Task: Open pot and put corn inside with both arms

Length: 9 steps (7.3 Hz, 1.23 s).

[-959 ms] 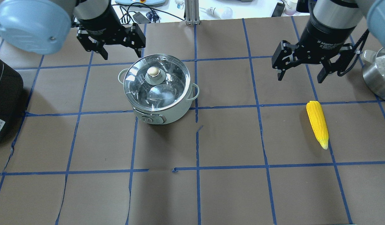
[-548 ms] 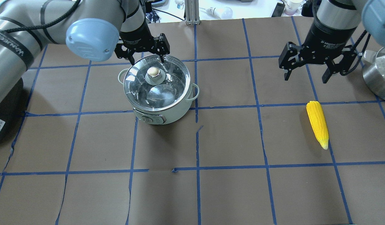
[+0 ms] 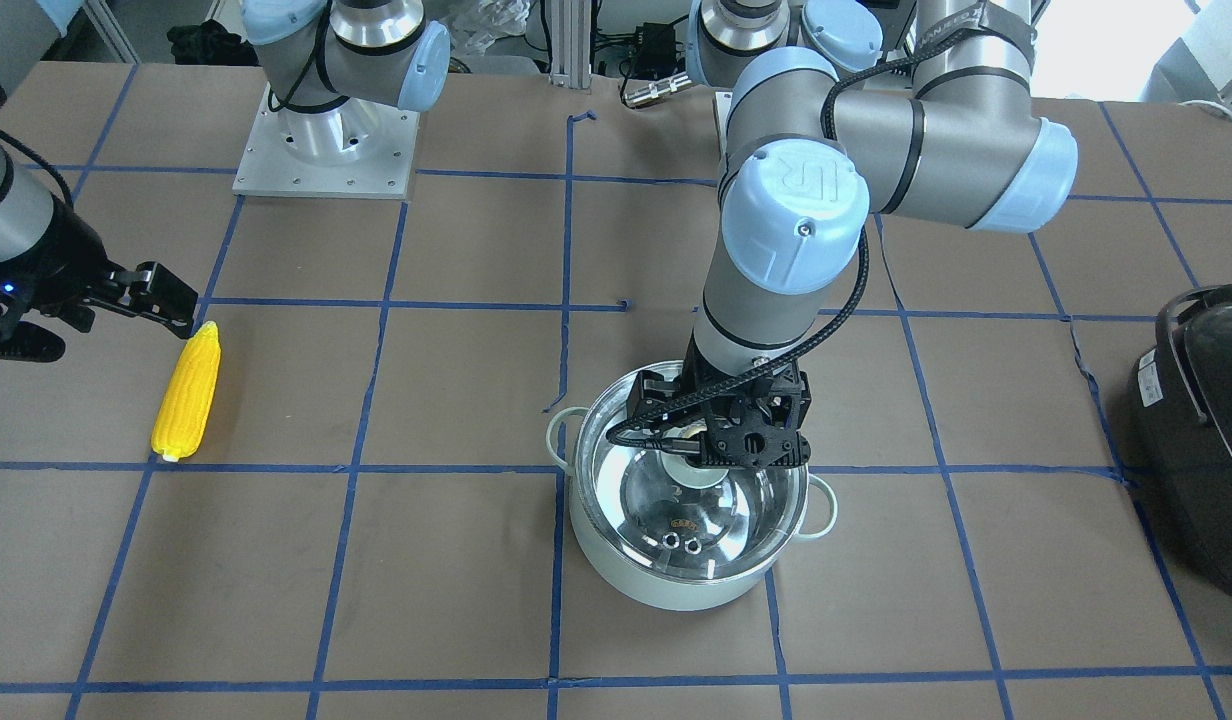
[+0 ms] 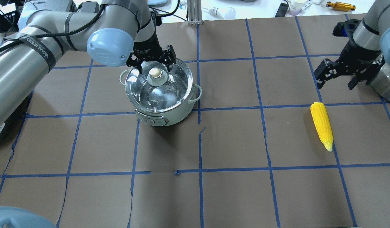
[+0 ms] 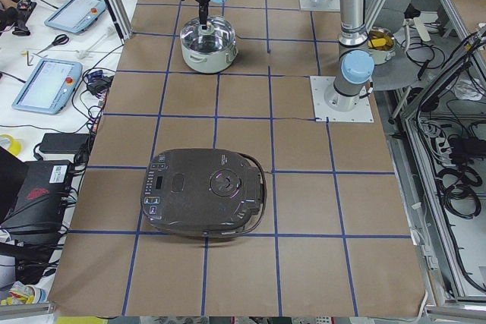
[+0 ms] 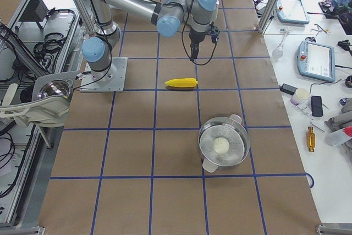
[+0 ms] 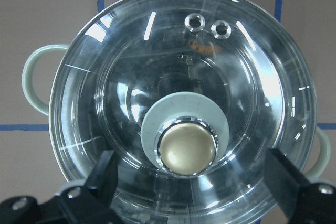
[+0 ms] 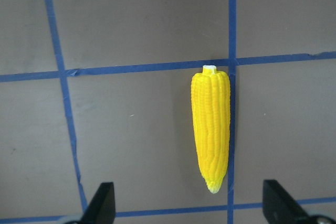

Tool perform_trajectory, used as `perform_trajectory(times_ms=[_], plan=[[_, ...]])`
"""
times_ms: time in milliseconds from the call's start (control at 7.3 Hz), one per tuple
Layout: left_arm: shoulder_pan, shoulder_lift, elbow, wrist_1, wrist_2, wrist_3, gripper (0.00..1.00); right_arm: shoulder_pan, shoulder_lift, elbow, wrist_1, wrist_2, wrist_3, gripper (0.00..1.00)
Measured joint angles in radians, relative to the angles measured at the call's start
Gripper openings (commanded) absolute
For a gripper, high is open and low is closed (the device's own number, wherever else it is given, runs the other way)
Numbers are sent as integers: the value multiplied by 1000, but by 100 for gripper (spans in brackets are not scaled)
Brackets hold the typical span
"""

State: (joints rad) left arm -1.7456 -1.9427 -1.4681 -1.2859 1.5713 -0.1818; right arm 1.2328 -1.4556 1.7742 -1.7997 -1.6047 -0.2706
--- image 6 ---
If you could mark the white paper cup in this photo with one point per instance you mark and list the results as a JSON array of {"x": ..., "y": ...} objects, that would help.
[{"x": 299, "y": 96}]

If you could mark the white steamed bun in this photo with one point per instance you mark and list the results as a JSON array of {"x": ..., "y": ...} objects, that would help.
[{"x": 221, "y": 145}]

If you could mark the aluminium frame post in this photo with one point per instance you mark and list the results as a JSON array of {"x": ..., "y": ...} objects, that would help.
[{"x": 270, "y": 1}]

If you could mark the steel steamer pot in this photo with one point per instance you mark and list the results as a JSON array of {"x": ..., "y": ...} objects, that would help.
[{"x": 230, "y": 128}]

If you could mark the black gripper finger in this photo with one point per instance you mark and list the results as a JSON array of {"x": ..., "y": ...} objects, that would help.
[
  {"x": 215, "y": 37},
  {"x": 194, "y": 51}
]

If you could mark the white light bulb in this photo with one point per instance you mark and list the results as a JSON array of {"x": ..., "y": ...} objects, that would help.
[{"x": 278, "y": 51}]

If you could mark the black power adapter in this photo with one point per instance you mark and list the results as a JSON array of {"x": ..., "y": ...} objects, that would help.
[{"x": 287, "y": 89}]

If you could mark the yellow corn cob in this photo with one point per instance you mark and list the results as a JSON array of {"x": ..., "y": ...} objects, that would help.
[{"x": 181, "y": 83}]

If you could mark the black phone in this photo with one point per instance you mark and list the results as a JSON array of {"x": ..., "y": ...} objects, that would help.
[{"x": 316, "y": 106}]

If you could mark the blue teach pendant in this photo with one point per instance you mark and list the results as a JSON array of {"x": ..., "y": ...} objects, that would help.
[
  {"x": 317, "y": 61},
  {"x": 292, "y": 12}
]

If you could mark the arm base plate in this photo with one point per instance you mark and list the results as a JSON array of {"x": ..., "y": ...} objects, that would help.
[{"x": 107, "y": 81}]

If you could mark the small pot on chair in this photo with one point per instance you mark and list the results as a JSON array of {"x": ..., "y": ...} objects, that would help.
[{"x": 55, "y": 87}]

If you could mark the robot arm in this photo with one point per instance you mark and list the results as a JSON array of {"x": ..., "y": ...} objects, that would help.
[{"x": 168, "y": 17}]

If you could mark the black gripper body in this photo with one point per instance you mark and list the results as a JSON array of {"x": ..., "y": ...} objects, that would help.
[{"x": 196, "y": 36}]

